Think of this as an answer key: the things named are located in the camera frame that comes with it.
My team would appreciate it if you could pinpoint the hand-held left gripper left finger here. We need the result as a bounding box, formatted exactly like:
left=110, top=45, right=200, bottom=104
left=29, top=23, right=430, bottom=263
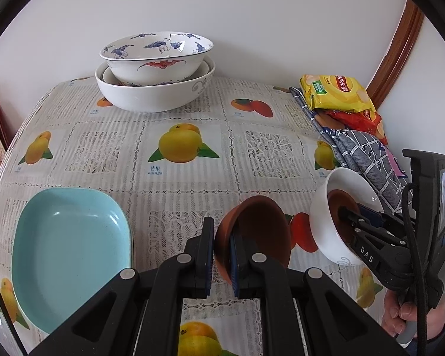
left=30, top=216, right=216, bottom=356

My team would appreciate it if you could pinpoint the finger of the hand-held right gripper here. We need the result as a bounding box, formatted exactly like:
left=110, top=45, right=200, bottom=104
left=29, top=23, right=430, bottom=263
left=357, top=203, right=409, bottom=246
left=337, top=205, right=413, bottom=290

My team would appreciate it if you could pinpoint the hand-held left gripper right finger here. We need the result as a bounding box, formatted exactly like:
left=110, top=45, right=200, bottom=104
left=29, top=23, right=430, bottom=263
left=230, top=232, right=410, bottom=356

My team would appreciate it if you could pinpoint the small brown bowl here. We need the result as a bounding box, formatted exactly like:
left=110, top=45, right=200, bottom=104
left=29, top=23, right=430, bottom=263
left=214, top=195, right=293, bottom=286
left=328, top=189, right=361, bottom=246

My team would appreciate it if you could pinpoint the white bowl with grey pattern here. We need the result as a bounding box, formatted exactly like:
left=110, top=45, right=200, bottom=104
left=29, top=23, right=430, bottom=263
left=309, top=168, right=385, bottom=267

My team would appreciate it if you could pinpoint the light blue square plate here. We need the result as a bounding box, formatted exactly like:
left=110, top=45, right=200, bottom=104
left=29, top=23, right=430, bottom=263
left=11, top=188, right=134, bottom=335

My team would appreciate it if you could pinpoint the person's right hand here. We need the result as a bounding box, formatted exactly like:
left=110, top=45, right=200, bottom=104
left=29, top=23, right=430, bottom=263
left=382, top=288, right=445, bottom=342

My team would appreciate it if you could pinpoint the pink paper sheet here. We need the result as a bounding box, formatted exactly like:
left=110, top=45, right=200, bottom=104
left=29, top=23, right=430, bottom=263
left=387, top=152, right=407, bottom=179

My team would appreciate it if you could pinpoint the grey checked cloth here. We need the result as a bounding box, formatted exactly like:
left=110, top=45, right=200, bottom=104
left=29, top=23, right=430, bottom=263
left=289, top=86, right=409, bottom=216

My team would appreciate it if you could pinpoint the red snack bag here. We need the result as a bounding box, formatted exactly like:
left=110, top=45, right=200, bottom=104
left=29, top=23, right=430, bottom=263
left=324, top=109, right=388, bottom=145

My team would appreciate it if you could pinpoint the yellow chip bag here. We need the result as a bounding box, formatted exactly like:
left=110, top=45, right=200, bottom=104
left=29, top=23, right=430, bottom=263
left=300, top=74, right=374, bottom=112

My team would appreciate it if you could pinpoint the large white bowl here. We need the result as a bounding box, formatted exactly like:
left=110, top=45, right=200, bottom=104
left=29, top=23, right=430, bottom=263
left=95, top=57, right=216, bottom=112

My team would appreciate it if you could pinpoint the blue crane patterned bowl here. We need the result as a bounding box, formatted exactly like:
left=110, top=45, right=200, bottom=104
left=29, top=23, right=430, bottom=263
left=99, top=31, right=214, bottom=86

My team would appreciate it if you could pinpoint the brown wooden door frame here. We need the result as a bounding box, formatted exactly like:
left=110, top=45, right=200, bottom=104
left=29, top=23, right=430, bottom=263
left=365, top=0, right=425, bottom=110

